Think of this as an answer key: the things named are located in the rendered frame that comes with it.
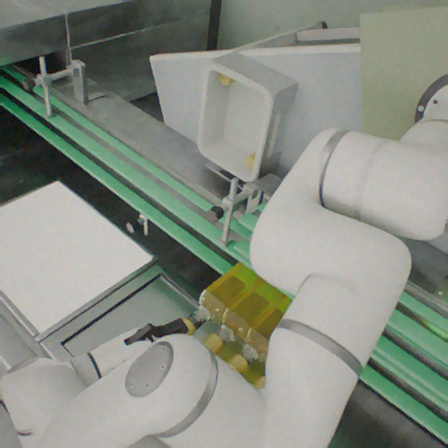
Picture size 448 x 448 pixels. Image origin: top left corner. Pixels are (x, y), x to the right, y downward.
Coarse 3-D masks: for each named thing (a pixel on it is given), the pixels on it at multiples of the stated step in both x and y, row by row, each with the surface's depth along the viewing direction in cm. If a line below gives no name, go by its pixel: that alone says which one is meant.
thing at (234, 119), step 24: (216, 72) 94; (216, 96) 99; (240, 96) 99; (264, 96) 86; (216, 120) 103; (240, 120) 102; (264, 120) 88; (216, 144) 107; (240, 144) 106; (240, 168) 101
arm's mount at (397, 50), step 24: (360, 24) 69; (384, 24) 67; (408, 24) 65; (432, 24) 63; (384, 48) 69; (408, 48) 67; (432, 48) 65; (384, 72) 70; (408, 72) 68; (432, 72) 66; (384, 96) 72; (408, 96) 70; (432, 96) 67; (384, 120) 74; (408, 120) 71
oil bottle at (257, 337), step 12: (288, 300) 88; (276, 312) 86; (252, 324) 84; (264, 324) 83; (276, 324) 84; (252, 336) 81; (264, 336) 81; (252, 348) 81; (264, 348) 80; (264, 360) 82
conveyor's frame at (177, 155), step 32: (32, 64) 140; (64, 64) 142; (64, 96) 128; (128, 128) 120; (160, 128) 122; (160, 160) 111; (192, 160) 113; (224, 192) 105; (416, 256) 83; (416, 288) 78
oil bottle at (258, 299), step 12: (252, 288) 89; (264, 288) 90; (240, 300) 87; (252, 300) 87; (264, 300) 87; (276, 300) 89; (228, 312) 84; (240, 312) 85; (252, 312) 85; (264, 312) 86; (228, 324) 83; (240, 324) 83; (240, 336) 84
